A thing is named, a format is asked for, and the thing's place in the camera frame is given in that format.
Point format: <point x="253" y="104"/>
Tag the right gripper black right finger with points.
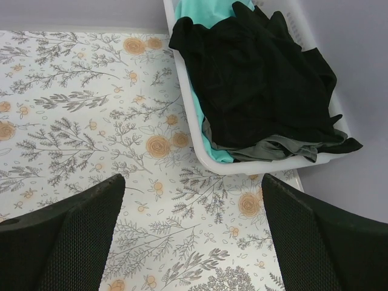
<point x="323" y="247"/>

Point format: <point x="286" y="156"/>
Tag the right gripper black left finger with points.
<point x="63" y="246"/>

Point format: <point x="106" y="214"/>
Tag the black t-shirt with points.
<point x="262" y="95"/>

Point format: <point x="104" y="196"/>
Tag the grey t-shirt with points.
<point x="275" y="147"/>

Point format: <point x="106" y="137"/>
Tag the floral patterned table mat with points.
<point x="77" y="108"/>

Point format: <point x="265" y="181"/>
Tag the teal t-shirt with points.
<point x="217" y="42"/>

